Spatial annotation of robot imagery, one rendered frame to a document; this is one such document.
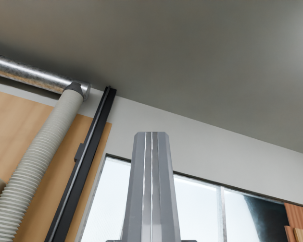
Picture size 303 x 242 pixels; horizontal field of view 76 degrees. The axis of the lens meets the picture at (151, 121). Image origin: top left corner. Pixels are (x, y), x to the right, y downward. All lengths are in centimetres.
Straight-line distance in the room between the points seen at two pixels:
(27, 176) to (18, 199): 12
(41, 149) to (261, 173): 178
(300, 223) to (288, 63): 125
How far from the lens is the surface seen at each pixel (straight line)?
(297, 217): 210
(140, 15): 128
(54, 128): 139
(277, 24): 136
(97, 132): 147
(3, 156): 156
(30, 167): 130
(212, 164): 177
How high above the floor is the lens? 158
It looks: 35 degrees up
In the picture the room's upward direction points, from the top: 11 degrees clockwise
